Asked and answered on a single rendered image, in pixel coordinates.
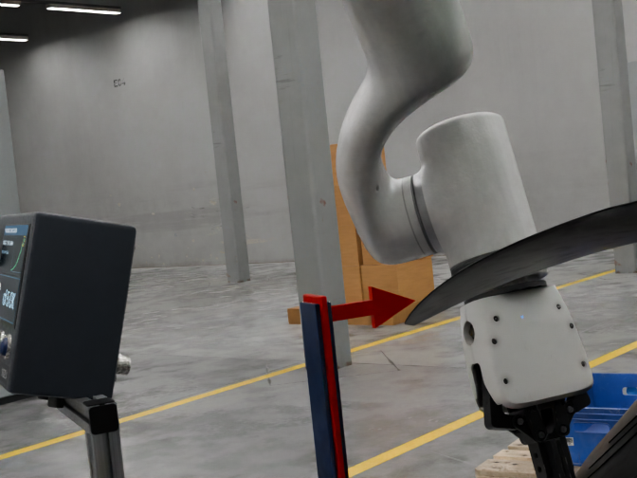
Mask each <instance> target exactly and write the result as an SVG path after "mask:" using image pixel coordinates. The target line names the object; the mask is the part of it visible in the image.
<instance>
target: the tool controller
mask: <svg viewBox="0 0 637 478"><path fill-rule="evenodd" d="M136 235H137V231H136V228H135V227H133V226H130V225H123V224H118V223H111V222H105V221H99V220H93V219H87V218H80V217H75V216H68V215H62V214H57V213H50V212H44V211H36V212H27V213H18V214H10V215H3V216H0V273H3V274H5V277H4V282H3V289H2V295H1V302H0V330H4V338H5V337H6V335H7V334H11V347H10V352H9V358H8V359H4V358H3V356H1V355H0V385H2V386H3V387H4V388H5V389H6V390H7V391H8V392H10V393H12V394H14V395H36V396H38V398H39V399H44V400H48V402H47V406H48V407H52V408H63V407H64V399H65V398H71V399H76V398H83V397H88V398H90V399H91V400H94V399H93V396H94V395H105V396H107V397H110V398H112V396H113V392H114V386H115V381H116V380H117V375H125V376H127V375H128V374H129V372H130V368H131V358H130V357H129V356H125V355H122V354H121V353H120V351H119V348H120V342H121V335H122V329H123V322H124V315H125V308H126V302H127V297H128V289H129V283H130V276H131V269H132V263H133V256H134V252H135V250H136V246H135V243H136Z"/></svg>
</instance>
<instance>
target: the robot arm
mask: <svg viewBox="0 0 637 478"><path fill-rule="evenodd" d="M341 2H342V4H343V6H344V8H345V10H346V12H347V14H348V17H349V19H350V21H351V23H352V26H353V28H354V30H355V34H356V36H357V38H358V41H359V43H360V44H361V47H362V49H363V51H364V54H365V56H366V60H367V73H366V76H365V78H364V80H363V82H362V84H361V85H360V86H359V88H358V90H357V92H356V94H355V96H354V98H353V100H352V102H351V104H350V106H349V109H348V111H347V113H346V116H345V119H344V121H343V123H342V127H341V130H340V134H339V138H338V144H337V157H336V170H337V182H338V186H339V189H340V192H341V195H342V198H343V200H344V203H345V205H346V208H347V210H348V212H349V214H350V216H351V218H352V220H353V223H354V225H355V228H356V232H357V234H358V235H359V237H360V239H361V240H362V242H363V244H364V248H365V249H366V250H367V251H368V252H369V253H370V254H371V255H372V257H373V258H374V259H375V260H376V261H377V262H379V263H381V264H384V265H397V264H403V263H406V262H409V261H413V260H417V259H420V258H423V257H427V256H429V255H432V254H436V253H439V252H443V253H444V254H445V255H446V258H447V262H448V266H449V269H450V273H451V277H452V276H453V275H455V274H456V273H458V272H459V271H461V270H462V269H463V268H465V267H467V266H469V265H471V264H472V263H474V262H476V261H479V260H481V259H482V258H483V257H485V256H487V255H489V254H491V253H493V252H495V251H497V250H499V249H501V248H504V247H507V246H509V245H511V244H513V243H515V242H517V241H519V240H521V239H523V238H526V237H528V236H530V235H533V234H535V233H537V230H536V227H535V223H534V220H533V216H532V214H531V211H530V207H529V204H528V200H527V197H526V193H525V191H524V188H523V184H522V181H521V177H520V174H519V168H518V165H517V162H516V159H515V155H514V152H513V149H512V145H511V142H510V138H509V136H508V133H507V129H506V126H505V122H504V119H503V117H502V116H501V115H499V114H496V113H492V112H476V113H469V114H464V115H460V116H457V117H453V118H450V119H446V120H443V121H441V122H439V123H437V124H434V125H433V126H431V127H429V128H428V129H427V130H426V131H424V132H423V133H422V134H421V135H420V136H419V138H418V139H417V141H416V148H417V151H418V155H419V158H420V161H421V170H420V171H419V173H417V174H415V175H411V176H408V177H405V178H401V179H394V178H392V177H390V176H389V175H388V173H387V171H386V169H385V167H384V164H383V161H382V157H381V155H382V150H383V148H384V145H385V143H386V141H387V139H388V138H389V136H390V135H391V133H392V132H393V131H394V129H395V128H396V127H397V126H398V125H399V124H400V123H401V122H402V121H403V120H404V119H405V118H406V117H408V116H409V115H410V114H411V113H413V112H414V111H415V110H417V109H418V108H419V107H421V106H422V105H423V104H425V103H426V102H428V101H429V100H431V99H432V98H434V97H435V96H437V95H438V94H440V93H441V92H443V91H444V90H446V89H447V88H449V87H450V86H451V85H453V84H454V83H455V82H457V81H458V80H459V79H460V78H461V77H462V76H463V75H464V74H465V73H466V71H467V70H468V68H469V67H470V66H471V64H472V60H473V44H472V39H471V35H470V32H469V29H468V26H467V23H466V20H465V18H464V13H463V10H462V7H461V4H460V1H459V0H341ZM548 274H549V271H548V268H545V269H542V270H540V271H537V272H534V273H532V274H529V275H526V276H523V277H521V278H518V279H516V280H514V281H511V282H509V283H506V284H504V285H500V286H497V287H495V288H493V289H490V290H488V291H486V292H483V293H482V294H480V295H478V296H475V297H473V298H471V299H469V300H466V301H465V302H464V306H462V307H461V308H460V311H461V330H462V339H463V347H464V358H465V363H466V368H467V372H468V376H469V380H470V385H471V389H472V392H473V396H474V398H475V401H476V403H477V406H478V408H479V409H480V411H481V412H482V413H483V418H484V426H485V427H486V428H487V429H488V430H499V431H509V432H511V433H512V434H513V435H515V436H516V437H518V438H519V441H520V442H521V444H523V445H528V448H529V452H530V454H531V458H532V461H533V465H534V469H535V472H536V476H537V478H575V474H574V466H573V460H572V457H571V454H570V451H569V447H568V444H567V440H566V437H565V436H567V435H568V434H569V433H570V423H571V421H572V419H573V415H574V414H575V413H577V412H579V411H581V410H582V409H584V408H586V407H587V406H589V405H590V404H591V399H590V397H589V395H588V393H587V391H588V390H589V389H590V388H591V387H592V385H593V377H592V370H591V366H590V364H589V361H588V358H587V355H586V352H585V350H584V347H583V344H582V341H581V339H580V337H579V335H578V332H577V329H576V327H575V324H574V322H573V318H572V316H571V314H570V312H569V310H568V308H567V306H566V304H565V303H564V301H563V299H562V297H561V295H560V294H559V292H558V290H557V289H556V287H555V285H548V286H547V284H546V281H544V280H540V279H542V278H544V277H545V276H547V275H548ZM565 397H567V400H566V401H565ZM551 409H553V411H552V410H551ZM505 413H509V414H505Z"/></svg>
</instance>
